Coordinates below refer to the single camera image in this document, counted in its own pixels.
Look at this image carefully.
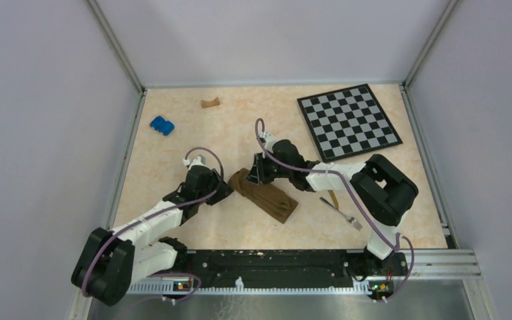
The green wooden handled knife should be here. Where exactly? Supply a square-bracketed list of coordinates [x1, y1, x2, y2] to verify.
[329, 190, 339, 209]

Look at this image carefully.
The black white checkerboard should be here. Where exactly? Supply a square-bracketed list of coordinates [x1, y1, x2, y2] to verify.
[297, 83, 402, 163]

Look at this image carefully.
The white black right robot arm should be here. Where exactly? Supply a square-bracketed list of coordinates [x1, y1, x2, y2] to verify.
[246, 132, 419, 275]

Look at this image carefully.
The silver metal fork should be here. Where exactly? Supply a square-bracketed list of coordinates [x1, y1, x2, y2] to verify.
[319, 197, 363, 231]

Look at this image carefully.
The blue toy car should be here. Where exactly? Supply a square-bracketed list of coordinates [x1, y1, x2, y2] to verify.
[149, 115, 175, 136]

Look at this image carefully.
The small wooden arch block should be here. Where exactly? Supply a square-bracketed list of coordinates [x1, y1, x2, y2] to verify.
[201, 97, 221, 109]

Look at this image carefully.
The aluminium frame rail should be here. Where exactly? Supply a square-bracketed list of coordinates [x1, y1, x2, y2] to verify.
[126, 249, 481, 299]

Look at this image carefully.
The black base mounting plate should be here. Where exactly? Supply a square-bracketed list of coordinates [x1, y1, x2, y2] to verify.
[159, 248, 409, 290]

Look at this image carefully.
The brown fabric napkin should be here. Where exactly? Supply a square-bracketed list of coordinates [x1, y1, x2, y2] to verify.
[227, 168, 299, 224]

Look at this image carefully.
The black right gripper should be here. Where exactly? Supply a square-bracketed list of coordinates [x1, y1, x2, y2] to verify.
[245, 151, 293, 185]

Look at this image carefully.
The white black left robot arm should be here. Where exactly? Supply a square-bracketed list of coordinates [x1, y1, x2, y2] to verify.
[71, 155, 233, 306]

